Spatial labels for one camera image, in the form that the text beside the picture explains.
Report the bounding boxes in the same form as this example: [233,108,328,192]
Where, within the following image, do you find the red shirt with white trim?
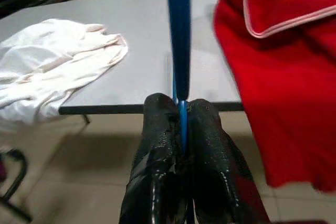
[213,0,336,193]

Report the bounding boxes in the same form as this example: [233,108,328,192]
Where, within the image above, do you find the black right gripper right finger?
[183,98,271,224]

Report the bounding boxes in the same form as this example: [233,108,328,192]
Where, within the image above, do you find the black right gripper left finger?
[119,92,184,224]

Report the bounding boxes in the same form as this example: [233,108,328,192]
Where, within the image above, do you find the blue clothes hanger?
[165,0,195,156]

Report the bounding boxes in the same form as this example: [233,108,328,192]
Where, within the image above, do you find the black metal chair frame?
[0,148,34,223]

